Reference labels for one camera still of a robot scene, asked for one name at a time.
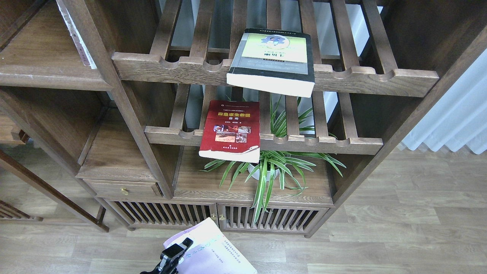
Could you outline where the white and lilac book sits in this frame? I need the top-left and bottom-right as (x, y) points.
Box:
(163, 217), (257, 274)

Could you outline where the dark wooden side furniture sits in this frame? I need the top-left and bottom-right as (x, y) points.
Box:
(0, 114), (110, 233)

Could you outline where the yellow and black thick book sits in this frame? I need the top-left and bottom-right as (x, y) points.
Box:
(226, 28), (315, 98)

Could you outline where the white curtain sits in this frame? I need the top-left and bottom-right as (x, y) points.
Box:
(400, 51), (487, 154)

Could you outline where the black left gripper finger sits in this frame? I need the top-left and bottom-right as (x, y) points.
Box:
(161, 238), (193, 263)

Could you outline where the standing book with pink spine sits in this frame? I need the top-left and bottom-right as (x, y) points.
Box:
(56, 0), (97, 69)

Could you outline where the dark wooden bookshelf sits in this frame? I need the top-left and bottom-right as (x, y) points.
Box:
(1, 0), (486, 237)

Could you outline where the green spider plant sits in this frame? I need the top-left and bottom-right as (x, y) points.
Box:
(200, 95), (347, 225)

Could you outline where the red paperback book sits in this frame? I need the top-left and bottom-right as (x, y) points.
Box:
(199, 100), (260, 163)

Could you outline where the white plant pot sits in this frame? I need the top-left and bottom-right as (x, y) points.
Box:
(248, 162), (280, 181)

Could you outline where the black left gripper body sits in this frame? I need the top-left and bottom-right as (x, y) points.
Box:
(140, 260), (179, 274)

